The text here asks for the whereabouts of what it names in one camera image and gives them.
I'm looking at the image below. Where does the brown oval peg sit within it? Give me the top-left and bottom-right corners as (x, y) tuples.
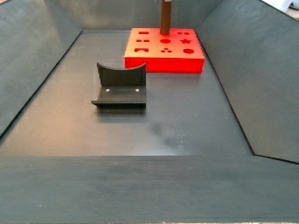
(161, 0), (173, 35)

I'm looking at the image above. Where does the red shape sorting board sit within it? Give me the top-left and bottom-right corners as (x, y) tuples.
(124, 28), (206, 74)

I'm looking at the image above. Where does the dark grey curved holder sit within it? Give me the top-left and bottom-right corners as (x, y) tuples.
(91, 64), (147, 107)

